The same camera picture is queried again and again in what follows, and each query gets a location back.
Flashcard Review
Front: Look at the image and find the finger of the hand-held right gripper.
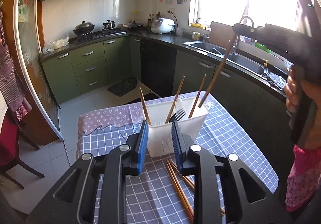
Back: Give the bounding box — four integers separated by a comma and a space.
232, 23, 266, 39

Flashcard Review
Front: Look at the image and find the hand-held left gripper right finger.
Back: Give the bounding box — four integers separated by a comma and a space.
171, 120, 294, 224

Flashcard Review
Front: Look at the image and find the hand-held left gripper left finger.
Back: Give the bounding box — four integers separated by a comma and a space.
26, 120, 149, 224

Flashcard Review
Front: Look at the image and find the white plastic utensil holder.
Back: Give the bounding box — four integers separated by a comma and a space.
145, 97, 210, 158

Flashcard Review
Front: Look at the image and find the black fork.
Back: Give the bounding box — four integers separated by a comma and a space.
169, 108, 187, 123

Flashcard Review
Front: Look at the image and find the brown wooden chopstick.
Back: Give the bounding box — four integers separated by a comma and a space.
198, 39, 232, 108
164, 75, 185, 124
188, 74, 206, 118
139, 88, 152, 126

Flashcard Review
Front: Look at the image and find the pile of chopsticks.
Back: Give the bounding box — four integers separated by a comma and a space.
166, 159, 226, 223

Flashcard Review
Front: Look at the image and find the person's right forearm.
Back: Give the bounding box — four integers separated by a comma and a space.
285, 145, 321, 212

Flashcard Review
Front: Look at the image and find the person's right hand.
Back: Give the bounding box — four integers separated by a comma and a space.
285, 66, 298, 113

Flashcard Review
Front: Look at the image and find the tall steel faucet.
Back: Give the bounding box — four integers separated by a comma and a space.
231, 16, 255, 54

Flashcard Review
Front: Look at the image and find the wooden cutting board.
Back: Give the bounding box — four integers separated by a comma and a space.
209, 21, 237, 44

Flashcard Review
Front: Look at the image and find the green plastic container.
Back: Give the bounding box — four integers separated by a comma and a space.
254, 42, 272, 54

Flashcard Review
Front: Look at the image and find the steel double sink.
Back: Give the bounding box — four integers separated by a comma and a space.
182, 40, 270, 77

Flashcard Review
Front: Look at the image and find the small steel faucet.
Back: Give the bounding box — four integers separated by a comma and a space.
196, 18, 210, 43

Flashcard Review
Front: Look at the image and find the grey dish cloth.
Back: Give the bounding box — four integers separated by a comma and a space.
266, 72, 287, 91

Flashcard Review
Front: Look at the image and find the dark striped floor mat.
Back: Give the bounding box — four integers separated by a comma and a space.
107, 77, 138, 97

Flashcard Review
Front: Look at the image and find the blue checked tablecloth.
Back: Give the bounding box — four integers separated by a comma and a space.
78, 91, 279, 224

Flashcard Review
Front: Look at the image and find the black kitchen countertop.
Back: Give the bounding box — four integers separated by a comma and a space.
39, 31, 291, 98

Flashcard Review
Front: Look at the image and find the white rice cooker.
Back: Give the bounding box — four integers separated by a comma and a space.
150, 18, 176, 34

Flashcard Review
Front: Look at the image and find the green base cabinet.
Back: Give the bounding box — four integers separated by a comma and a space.
40, 35, 289, 139

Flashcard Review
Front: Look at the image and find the pan with glass lid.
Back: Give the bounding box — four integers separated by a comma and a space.
121, 20, 144, 30

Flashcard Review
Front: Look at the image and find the gas stove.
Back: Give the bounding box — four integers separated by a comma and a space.
74, 28, 127, 44

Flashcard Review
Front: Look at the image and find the black wok with lid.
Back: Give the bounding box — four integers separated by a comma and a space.
73, 21, 96, 36

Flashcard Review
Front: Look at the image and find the white plastic bag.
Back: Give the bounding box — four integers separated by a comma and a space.
42, 34, 69, 54

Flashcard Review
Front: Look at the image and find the red chair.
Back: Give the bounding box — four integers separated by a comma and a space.
0, 111, 46, 189

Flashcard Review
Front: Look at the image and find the decorated sliding glass door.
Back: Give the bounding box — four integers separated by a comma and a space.
14, 0, 66, 139

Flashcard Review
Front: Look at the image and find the checked apron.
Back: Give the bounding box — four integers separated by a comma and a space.
0, 1, 33, 120

